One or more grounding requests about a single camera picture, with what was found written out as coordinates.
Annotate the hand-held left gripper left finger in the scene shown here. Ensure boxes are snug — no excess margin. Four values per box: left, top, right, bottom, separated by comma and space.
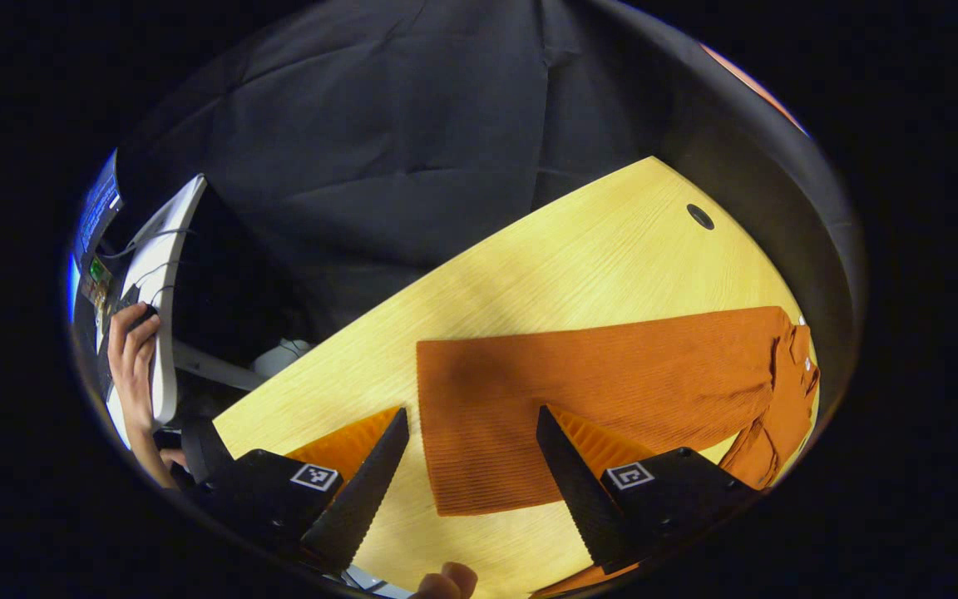
183, 406, 412, 575

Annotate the white desk leg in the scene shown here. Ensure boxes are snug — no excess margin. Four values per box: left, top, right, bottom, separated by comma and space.
171, 336, 315, 394

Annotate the black backdrop cloth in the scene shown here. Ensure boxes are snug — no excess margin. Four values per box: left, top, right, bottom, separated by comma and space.
111, 0, 864, 402

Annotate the white side desk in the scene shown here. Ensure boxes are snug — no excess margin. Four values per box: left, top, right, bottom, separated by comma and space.
96, 173, 210, 450

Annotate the lit computer screen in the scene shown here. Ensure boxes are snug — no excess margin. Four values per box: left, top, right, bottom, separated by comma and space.
70, 150, 125, 322

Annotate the orange knit cardigan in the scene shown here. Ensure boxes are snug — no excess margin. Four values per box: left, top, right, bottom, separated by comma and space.
416, 305, 822, 599

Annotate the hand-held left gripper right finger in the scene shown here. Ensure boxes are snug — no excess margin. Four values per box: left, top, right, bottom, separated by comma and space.
535, 404, 768, 576

